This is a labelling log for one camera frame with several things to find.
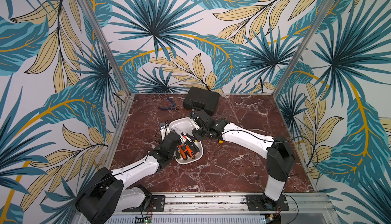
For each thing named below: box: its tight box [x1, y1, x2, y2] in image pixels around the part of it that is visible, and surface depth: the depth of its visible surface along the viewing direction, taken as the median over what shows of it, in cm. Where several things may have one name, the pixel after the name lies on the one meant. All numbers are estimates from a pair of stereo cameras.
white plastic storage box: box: [168, 117, 205, 165], surface depth 89 cm
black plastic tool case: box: [182, 86, 220, 116], surface depth 113 cm
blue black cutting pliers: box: [158, 96, 178, 111], surface depth 112 cm
